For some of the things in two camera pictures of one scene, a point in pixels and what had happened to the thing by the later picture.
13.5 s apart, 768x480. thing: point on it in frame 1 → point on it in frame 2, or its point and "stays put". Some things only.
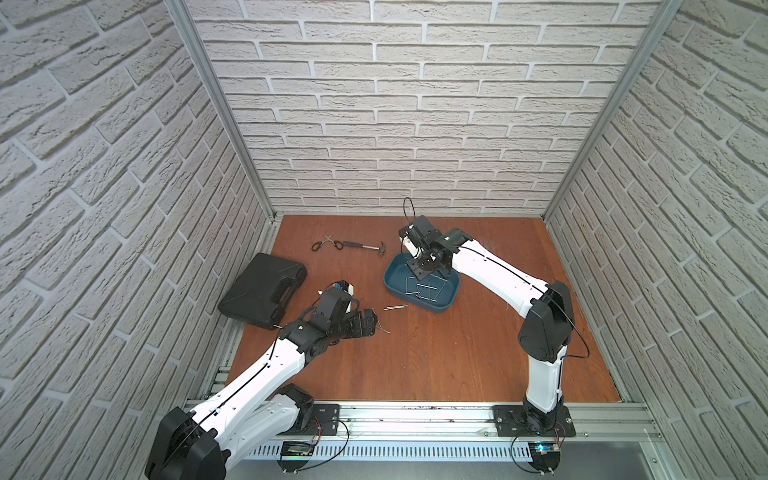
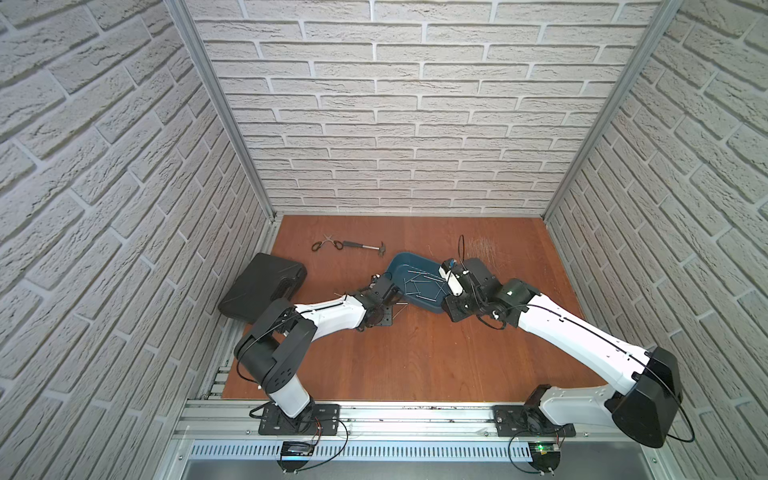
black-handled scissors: (318, 244) stays put
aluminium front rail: (410, 432) stays put
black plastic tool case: (264, 291) stays put
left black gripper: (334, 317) → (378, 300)
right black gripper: (417, 271) → (450, 309)
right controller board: (545, 456) stays put
